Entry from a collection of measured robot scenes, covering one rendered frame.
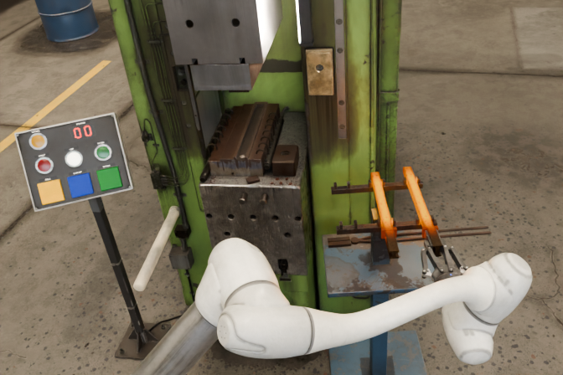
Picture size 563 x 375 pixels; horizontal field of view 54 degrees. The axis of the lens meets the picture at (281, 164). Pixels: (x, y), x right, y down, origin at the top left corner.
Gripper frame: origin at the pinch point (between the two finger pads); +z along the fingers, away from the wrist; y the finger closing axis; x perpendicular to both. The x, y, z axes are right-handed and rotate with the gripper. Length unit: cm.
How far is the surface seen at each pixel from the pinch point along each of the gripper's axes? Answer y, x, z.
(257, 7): -47, 61, 44
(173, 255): -97, -54, 61
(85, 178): -113, 9, 36
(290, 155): -41, 4, 47
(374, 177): -12.1, 0.8, 33.3
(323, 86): -27, 28, 52
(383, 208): -12.2, 0.9, 16.1
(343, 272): -25.6, -26.4, 15.6
